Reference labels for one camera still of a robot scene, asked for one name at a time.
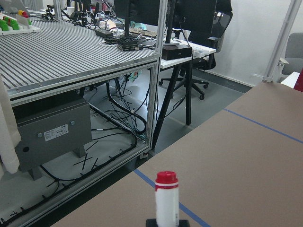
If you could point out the black flat box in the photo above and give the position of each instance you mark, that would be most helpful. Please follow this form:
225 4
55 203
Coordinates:
176 52

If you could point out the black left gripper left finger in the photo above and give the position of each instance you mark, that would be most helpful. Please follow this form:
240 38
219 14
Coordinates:
151 223

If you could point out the black office chair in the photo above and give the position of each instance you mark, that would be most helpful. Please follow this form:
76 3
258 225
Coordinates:
200 41

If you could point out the aluminium frame post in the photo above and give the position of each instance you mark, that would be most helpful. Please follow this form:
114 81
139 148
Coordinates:
281 40

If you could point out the red white marker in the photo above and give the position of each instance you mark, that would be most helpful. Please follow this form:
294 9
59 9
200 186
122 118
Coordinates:
167 199

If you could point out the black computer monitor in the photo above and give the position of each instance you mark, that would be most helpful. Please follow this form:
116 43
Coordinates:
140 11

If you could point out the grey control box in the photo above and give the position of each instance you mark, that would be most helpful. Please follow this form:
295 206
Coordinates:
51 127

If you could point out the aluminium slatted workbench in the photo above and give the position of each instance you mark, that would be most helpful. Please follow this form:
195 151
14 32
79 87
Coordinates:
45 73

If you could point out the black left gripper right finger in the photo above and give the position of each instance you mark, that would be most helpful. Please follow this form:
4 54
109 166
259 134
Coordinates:
184 223

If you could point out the white desk black legs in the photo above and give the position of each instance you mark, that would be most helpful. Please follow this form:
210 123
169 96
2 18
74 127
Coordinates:
182 76

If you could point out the red water bottle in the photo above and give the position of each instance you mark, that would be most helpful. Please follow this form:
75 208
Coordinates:
299 83

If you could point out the grey armchair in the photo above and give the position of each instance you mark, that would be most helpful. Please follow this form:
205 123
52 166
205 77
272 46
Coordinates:
293 59

